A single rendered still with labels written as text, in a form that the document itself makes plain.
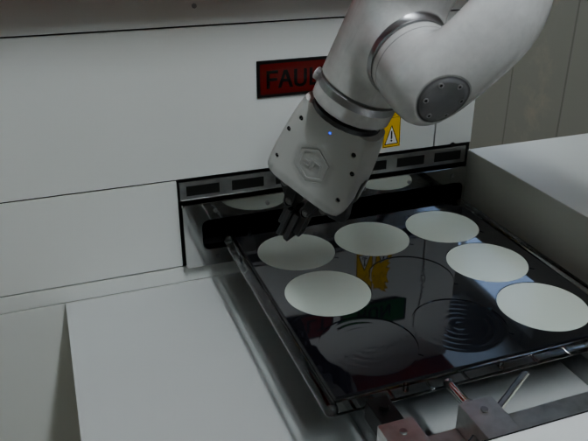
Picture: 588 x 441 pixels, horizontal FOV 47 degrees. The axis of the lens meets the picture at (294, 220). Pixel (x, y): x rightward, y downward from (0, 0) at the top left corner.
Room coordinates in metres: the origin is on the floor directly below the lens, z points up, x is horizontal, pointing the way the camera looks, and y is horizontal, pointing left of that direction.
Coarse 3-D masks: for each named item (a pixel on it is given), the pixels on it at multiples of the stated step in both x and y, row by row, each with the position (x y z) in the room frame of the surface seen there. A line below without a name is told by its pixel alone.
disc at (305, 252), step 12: (276, 240) 0.81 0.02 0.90; (300, 240) 0.81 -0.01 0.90; (312, 240) 0.81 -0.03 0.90; (324, 240) 0.81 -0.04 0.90; (264, 252) 0.78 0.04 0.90; (276, 252) 0.78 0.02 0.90; (288, 252) 0.78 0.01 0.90; (300, 252) 0.78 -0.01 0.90; (312, 252) 0.78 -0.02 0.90; (324, 252) 0.78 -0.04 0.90; (276, 264) 0.74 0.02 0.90; (288, 264) 0.74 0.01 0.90; (300, 264) 0.74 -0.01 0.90; (312, 264) 0.74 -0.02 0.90; (324, 264) 0.74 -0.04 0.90
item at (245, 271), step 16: (224, 240) 0.81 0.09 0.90; (240, 256) 0.76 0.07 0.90; (256, 288) 0.68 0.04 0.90; (272, 304) 0.65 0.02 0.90; (272, 320) 0.62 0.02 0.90; (288, 336) 0.59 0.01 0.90; (288, 352) 0.57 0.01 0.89; (304, 368) 0.53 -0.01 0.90; (320, 384) 0.51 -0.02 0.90; (320, 400) 0.49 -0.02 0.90
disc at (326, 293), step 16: (320, 272) 0.72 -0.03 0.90; (336, 272) 0.72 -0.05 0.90; (288, 288) 0.69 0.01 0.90; (304, 288) 0.69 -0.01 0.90; (320, 288) 0.69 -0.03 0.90; (336, 288) 0.69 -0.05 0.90; (352, 288) 0.69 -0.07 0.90; (368, 288) 0.69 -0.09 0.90; (304, 304) 0.65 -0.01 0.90; (320, 304) 0.65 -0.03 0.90; (336, 304) 0.65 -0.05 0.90; (352, 304) 0.65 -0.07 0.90
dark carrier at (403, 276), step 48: (240, 240) 0.81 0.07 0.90; (480, 240) 0.81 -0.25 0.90; (384, 288) 0.69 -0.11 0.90; (432, 288) 0.69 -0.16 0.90; (480, 288) 0.69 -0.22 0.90; (576, 288) 0.69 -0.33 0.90; (336, 336) 0.59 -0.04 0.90; (384, 336) 0.59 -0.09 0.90; (432, 336) 0.59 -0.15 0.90; (480, 336) 0.59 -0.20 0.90; (528, 336) 0.59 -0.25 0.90; (576, 336) 0.59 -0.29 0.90; (336, 384) 0.51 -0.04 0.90; (384, 384) 0.51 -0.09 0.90
